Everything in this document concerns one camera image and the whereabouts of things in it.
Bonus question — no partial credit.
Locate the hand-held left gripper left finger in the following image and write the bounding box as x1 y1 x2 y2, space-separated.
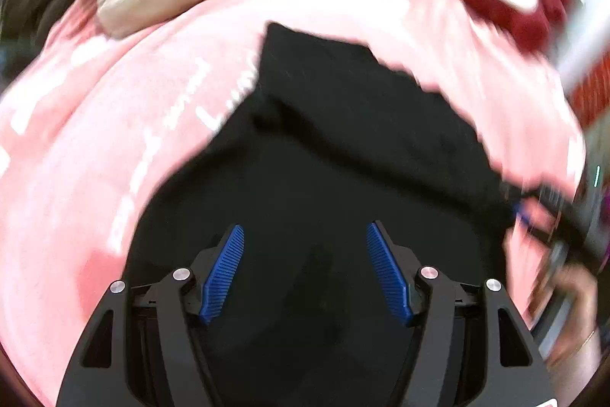
56 223 246 407

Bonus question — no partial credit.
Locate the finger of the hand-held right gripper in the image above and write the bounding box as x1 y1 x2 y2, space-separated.
512 188 570 246

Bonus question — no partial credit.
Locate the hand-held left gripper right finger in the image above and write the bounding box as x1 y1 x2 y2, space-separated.
366 221 558 407

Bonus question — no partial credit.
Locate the black small garment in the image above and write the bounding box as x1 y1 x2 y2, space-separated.
125 22 525 407

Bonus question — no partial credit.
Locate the person's right forearm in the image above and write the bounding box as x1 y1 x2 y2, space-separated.
547 331 602 389

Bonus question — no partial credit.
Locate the person's right hand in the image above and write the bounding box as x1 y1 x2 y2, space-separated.
553 265 600 343

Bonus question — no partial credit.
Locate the pink printed blanket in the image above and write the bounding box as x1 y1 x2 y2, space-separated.
0 0 588 389

